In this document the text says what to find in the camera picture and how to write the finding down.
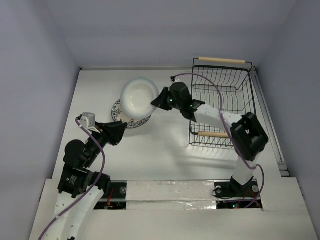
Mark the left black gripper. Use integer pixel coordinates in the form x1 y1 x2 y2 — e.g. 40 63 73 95
84 119 128 167

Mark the blue floral white plate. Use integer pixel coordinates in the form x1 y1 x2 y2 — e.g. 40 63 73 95
111 99 151 129

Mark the white deep bowl plate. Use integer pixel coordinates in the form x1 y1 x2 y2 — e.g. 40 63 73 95
120 77 159 119

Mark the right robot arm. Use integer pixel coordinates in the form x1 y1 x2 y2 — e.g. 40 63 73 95
151 82 269 196

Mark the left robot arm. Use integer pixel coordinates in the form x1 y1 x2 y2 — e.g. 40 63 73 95
39 114 127 240

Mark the silver foil strip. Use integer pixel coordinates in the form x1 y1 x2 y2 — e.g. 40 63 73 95
125 180 217 211

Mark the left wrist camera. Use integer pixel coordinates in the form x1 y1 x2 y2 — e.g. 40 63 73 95
75 112 98 132

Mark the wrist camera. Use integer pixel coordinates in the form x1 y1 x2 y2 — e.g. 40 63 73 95
75 112 98 132
170 76 182 85

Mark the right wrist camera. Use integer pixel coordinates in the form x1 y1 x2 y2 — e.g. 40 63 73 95
170 76 182 85

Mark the black wire dish rack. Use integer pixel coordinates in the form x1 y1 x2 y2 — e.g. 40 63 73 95
188 56 257 149

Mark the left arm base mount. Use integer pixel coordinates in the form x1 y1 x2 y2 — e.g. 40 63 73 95
94 181 127 210

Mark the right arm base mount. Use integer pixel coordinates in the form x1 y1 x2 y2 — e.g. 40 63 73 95
211 180 263 210

